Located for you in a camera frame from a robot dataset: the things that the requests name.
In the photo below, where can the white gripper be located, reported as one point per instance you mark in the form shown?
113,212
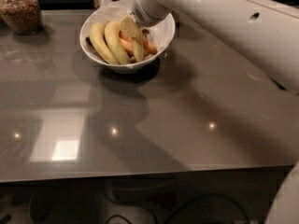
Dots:
149,13

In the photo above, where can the lower orange carrot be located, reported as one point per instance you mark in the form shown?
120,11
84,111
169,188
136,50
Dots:
128,46

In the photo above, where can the yellow banana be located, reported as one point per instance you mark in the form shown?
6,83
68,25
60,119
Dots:
112,37
138,49
99,43

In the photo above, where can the left glass grain jar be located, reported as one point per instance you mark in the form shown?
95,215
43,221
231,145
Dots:
22,16

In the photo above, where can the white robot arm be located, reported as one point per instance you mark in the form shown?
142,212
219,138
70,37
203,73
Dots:
246,115

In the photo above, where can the orange carrot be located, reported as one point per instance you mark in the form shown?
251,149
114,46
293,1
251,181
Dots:
128,46
149,47

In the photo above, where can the white paper bowl liner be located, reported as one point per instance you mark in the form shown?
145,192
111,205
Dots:
160,34

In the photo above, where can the white ceramic bowl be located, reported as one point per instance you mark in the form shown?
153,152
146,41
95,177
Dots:
129,68

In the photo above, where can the upper orange carrot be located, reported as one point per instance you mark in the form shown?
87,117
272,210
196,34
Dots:
149,47

